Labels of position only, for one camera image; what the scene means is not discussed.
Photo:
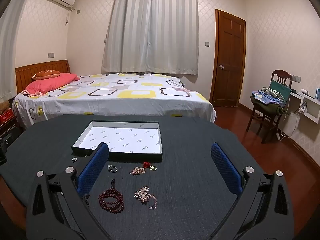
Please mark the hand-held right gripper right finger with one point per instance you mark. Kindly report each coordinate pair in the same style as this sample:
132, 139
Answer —
226, 170

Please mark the white wall shelf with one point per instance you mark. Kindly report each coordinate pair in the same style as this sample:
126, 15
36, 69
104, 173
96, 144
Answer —
310, 112

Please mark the wooden chair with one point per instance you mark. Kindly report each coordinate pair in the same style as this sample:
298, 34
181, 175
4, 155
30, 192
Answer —
282, 76

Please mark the rose gold brooch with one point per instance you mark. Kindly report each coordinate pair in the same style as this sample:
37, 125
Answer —
137, 171

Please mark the pile of clothes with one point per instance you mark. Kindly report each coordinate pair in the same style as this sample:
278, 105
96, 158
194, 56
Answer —
265, 100

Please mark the white striped curtain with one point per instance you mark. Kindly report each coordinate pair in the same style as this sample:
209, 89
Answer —
150, 30

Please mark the pink pillow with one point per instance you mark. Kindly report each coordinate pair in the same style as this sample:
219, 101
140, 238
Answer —
50, 83

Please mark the red flower ornament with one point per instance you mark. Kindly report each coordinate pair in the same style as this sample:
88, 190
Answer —
147, 165

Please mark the orange cushion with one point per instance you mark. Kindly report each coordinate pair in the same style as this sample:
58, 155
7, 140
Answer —
46, 74

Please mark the teal folder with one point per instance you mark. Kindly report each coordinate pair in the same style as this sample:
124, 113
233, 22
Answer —
281, 90

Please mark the wall outlet above headboard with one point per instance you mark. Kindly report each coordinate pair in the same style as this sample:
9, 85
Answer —
51, 54

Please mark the white paper roll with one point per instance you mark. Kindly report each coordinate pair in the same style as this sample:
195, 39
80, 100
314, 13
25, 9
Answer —
304, 90

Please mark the gold pearl brooch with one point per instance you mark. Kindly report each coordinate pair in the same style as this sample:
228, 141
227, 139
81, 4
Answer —
143, 194

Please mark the bed with patterned sheet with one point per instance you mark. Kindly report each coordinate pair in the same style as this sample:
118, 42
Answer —
125, 100

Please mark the brown wooden door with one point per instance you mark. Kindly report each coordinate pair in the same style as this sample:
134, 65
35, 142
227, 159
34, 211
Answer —
228, 55

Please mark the wall outlet above shelf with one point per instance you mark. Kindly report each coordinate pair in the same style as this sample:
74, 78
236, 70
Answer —
296, 78

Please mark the green box with white inside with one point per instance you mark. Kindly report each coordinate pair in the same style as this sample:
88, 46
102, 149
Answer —
125, 137

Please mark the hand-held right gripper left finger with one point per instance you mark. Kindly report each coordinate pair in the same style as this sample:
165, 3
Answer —
93, 170

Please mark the wooden headboard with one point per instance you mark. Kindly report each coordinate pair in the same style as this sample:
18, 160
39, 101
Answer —
27, 72

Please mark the red box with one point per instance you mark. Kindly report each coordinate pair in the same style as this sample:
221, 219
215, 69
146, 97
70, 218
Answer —
6, 117

